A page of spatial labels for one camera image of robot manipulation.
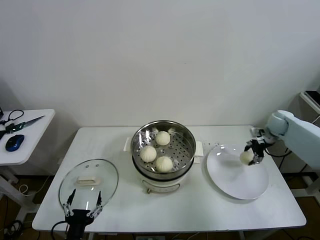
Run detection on green handled long blade tool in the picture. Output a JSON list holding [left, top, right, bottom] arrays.
[[6, 115, 46, 133]]

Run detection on white shelf stand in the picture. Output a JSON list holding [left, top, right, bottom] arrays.
[[291, 91, 320, 198]]

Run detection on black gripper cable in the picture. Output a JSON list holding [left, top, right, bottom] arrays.
[[264, 146, 292, 158], [51, 220, 70, 240]]

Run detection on blue black computer mouse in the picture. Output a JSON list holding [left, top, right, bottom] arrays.
[[5, 134, 26, 152]]

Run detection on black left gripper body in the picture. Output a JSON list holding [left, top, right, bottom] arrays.
[[64, 209, 95, 240]]

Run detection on white electric cooking pot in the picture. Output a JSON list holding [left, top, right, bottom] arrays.
[[132, 156, 201, 195]]

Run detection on perforated stainless steel steamer basket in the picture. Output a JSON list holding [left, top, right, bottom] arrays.
[[123, 120, 205, 177]]

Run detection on white floor cable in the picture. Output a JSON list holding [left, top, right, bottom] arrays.
[[18, 174, 51, 197]]

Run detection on black looped cable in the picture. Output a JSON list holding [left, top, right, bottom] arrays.
[[0, 109, 25, 126]]

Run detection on black floor cables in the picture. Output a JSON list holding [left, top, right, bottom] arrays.
[[0, 219, 25, 240]]

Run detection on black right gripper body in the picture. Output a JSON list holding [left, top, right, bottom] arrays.
[[251, 139, 266, 158]]

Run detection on round white plate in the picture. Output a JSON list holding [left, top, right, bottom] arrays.
[[206, 144, 270, 200]]

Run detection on flat black device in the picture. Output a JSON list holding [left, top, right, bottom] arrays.
[[304, 90, 320, 108]]

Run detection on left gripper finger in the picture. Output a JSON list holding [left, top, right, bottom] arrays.
[[86, 191, 104, 219], [62, 188, 77, 217]]

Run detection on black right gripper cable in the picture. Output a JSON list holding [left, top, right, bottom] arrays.
[[264, 146, 292, 158]]

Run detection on white side table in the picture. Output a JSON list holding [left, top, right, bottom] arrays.
[[0, 108, 56, 225]]

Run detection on round glass pot lid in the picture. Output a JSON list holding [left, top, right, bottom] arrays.
[[58, 158, 120, 213]]

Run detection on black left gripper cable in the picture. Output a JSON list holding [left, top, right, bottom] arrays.
[[51, 220, 70, 240]]

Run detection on white steamed baozi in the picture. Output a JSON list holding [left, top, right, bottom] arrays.
[[155, 156, 174, 173], [239, 150, 255, 165], [155, 130, 172, 146], [139, 145, 158, 163]]

